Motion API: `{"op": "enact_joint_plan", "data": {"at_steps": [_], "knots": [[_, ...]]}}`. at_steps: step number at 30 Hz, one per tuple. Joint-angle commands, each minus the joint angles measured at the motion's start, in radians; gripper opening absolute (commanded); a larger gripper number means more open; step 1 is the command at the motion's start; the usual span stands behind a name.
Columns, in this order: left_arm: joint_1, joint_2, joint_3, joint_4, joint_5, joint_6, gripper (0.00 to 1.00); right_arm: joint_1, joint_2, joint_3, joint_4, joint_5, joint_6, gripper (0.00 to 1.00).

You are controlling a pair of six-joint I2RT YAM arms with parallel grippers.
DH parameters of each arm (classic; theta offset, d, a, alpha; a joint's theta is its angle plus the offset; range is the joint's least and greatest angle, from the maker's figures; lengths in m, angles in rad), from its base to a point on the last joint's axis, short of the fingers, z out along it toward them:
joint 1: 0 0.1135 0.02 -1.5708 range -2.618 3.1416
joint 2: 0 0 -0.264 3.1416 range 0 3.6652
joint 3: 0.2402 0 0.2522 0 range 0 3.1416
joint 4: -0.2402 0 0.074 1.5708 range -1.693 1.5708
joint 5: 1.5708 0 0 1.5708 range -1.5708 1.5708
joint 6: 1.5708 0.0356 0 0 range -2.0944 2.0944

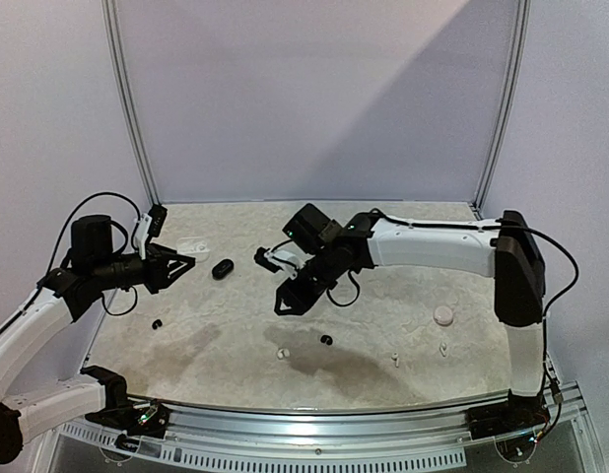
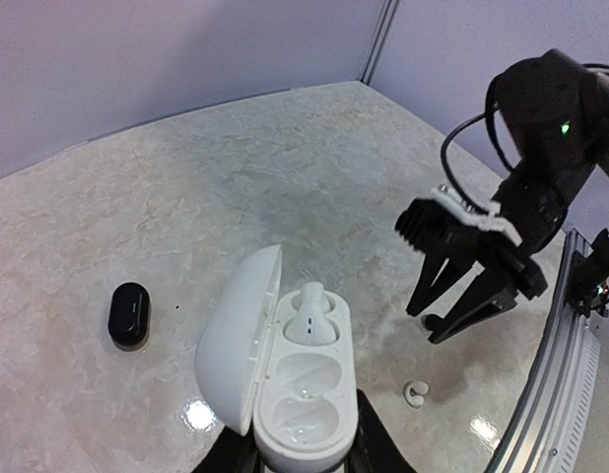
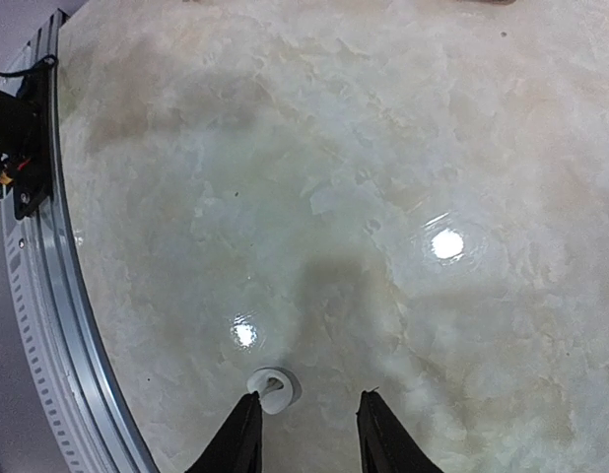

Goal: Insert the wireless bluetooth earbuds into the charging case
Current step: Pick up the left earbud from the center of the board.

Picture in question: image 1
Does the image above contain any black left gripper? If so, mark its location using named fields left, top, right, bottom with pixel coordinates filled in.
left=93, top=242, right=195, bottom=294

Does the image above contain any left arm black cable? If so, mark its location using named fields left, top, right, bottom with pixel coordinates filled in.
left=52, top=191, right=143, bottom=316

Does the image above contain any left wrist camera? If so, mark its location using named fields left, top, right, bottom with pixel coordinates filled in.
left=130, top=204, right=168, bottom=260

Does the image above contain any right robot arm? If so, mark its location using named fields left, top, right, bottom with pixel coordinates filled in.
left=254, top=203, right=552, bottom=445

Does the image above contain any white oval charging case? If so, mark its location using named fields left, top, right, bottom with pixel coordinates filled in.
left=176, top=236, right=211, bottom=262

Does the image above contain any left aluminium wall post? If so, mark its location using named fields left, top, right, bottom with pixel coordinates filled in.
left=101, top=0, right=161, bottom=204

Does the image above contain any aluminium front rail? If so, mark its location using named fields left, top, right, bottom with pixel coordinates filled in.
left=47, top=381, right=589, bottom=469

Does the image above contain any black oval charging case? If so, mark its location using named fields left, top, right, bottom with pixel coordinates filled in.
left=211, top=258, right=235, bottom=281

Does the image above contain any aluminium wall post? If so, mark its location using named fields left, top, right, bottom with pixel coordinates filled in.
left=471, top=0, right=530, bottom=215
left=101, top=0, right=161, bottom=204

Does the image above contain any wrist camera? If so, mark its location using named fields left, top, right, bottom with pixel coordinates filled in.
left=254, top=247, right=305, bottom=279
left=130, top=204, right=168, bottom=260

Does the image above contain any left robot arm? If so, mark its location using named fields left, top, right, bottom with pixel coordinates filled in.
left=0, top=207, right=196, bottom=464

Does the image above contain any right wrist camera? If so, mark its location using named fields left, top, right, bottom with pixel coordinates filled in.
left=254, top=247, right=305, bottom=279

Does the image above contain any right aluminium wall post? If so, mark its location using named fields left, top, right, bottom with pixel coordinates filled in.
left=471, top=0, right=530, bottom=215

